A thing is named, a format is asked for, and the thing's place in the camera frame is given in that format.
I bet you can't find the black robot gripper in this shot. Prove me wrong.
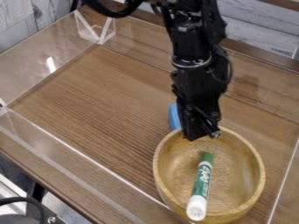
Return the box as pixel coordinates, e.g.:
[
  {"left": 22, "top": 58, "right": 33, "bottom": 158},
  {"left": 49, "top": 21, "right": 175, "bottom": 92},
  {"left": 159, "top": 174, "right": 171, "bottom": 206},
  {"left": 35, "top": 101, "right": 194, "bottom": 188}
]
[{"left": 171, "top": 54, "right": 234, "bottom": 141}]

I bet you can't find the blue foam block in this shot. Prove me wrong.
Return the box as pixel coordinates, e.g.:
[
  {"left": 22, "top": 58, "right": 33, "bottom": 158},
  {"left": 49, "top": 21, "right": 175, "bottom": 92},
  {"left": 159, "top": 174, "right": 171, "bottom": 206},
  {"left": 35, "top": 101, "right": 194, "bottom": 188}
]
[{"left": 169, "top": 103, "right": 182, "bottom": 130}]

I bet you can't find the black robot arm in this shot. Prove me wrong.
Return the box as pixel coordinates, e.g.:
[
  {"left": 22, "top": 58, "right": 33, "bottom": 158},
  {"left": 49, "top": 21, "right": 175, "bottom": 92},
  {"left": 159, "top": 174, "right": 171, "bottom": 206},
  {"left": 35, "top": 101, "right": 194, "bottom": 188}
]
[{"left": 87, "top": 0, "right": 234, "bottom": 141}]

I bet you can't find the brown wooden bowl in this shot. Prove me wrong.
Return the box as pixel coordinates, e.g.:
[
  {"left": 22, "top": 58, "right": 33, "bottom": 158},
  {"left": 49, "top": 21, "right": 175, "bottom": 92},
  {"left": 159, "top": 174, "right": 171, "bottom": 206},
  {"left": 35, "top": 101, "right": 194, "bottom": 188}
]
[{"left": 154, "top": 128, "right": 266, "bottom": 224}]

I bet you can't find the green Expo marker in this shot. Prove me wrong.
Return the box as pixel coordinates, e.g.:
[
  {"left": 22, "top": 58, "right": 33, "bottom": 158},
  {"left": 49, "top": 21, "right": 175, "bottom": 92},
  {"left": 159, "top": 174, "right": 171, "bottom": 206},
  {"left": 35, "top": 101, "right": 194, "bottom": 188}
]
[{"left": 186, "top": 151, "right": 214, "bottom": 221}]

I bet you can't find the clear acrylic tray wall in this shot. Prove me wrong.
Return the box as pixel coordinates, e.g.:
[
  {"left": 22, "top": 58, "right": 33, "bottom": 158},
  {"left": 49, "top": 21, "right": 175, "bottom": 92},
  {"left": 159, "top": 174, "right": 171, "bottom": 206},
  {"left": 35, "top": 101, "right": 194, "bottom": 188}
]
[{"left": 0, "top": 9, "right": 299, "bottom": 224}]

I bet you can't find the black metal bracket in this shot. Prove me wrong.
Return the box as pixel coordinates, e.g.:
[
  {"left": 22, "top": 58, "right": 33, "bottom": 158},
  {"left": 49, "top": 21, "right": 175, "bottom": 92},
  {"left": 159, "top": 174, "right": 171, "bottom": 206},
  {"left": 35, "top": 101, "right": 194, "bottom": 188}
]
[{"left": 39, "top": 205, "right": 67, "bottom": 224}]

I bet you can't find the black cable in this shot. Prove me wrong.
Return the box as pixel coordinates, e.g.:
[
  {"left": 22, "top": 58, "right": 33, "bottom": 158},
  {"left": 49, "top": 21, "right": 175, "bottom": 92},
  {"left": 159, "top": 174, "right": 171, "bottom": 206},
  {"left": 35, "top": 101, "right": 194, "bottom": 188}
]
[{"left": 0, "top": 196, "right": 45, "bottom": 224}]

